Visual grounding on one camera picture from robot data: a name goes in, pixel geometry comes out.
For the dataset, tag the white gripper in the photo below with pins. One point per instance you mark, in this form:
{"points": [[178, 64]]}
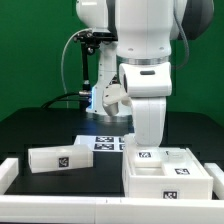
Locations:
{"points": [[144, 89]]}

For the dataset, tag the white cabinet door panel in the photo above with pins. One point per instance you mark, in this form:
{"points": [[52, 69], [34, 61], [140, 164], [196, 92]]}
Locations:
{"points": [[145, 158]]}

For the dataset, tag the white cabinet door with knob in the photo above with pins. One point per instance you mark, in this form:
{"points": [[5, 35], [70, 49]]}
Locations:
{"points": [[179, 162]]}

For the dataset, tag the white cabinet body box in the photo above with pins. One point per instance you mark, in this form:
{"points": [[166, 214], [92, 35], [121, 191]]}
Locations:
{"points": [[153, 183]]}

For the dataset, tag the white long cabinet block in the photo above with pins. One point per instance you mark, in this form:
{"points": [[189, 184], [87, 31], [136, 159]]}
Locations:
{"points": [[51, 159]]}

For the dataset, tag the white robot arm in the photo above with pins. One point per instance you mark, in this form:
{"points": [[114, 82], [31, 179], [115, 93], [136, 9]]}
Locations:
{"points": [[144, 30]]}

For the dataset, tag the white base tag sheet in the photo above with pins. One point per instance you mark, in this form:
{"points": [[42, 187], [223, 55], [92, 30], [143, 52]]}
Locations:
{"points": [[101, 143]]}

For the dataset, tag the white right fence rail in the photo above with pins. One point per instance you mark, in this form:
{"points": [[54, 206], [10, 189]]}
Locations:
{"points": [[215, 171]]}

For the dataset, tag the white fence rail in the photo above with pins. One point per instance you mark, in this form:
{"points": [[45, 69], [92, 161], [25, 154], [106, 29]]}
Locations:
{"points": [[215, 171], [9, 170], [90, 210]]}

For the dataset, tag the white left fence rail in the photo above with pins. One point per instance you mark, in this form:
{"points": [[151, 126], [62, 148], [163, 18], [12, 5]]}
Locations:
{"points": [[9, 170]]}

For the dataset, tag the white front fence rail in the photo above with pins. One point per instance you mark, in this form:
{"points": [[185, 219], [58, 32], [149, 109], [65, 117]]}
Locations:
{"points": [[90, 210]]}

